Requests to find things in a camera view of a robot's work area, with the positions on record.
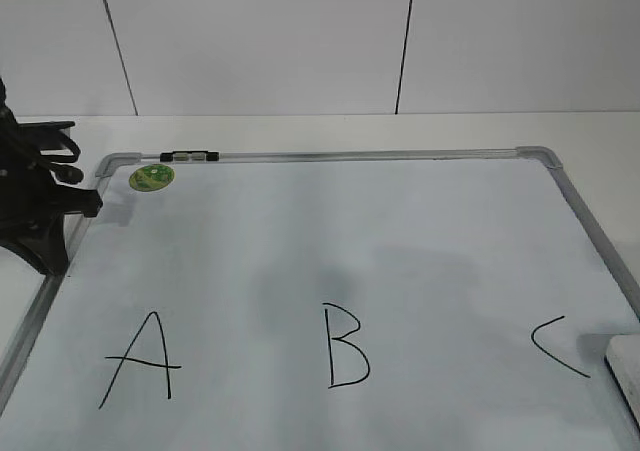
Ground white board with aluminium frame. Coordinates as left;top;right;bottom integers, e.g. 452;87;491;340
1;147;639;450

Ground green round magnet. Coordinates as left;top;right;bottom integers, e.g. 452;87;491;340
128;164;175;192

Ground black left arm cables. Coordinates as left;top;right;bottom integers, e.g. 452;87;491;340
0;78;84;187

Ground white board eraser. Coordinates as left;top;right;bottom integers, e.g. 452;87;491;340
605;334;640;415

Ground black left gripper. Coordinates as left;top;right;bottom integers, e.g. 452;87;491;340
1;121;102;276

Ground black and clear marker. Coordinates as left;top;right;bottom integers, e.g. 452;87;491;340
159;151;220;163

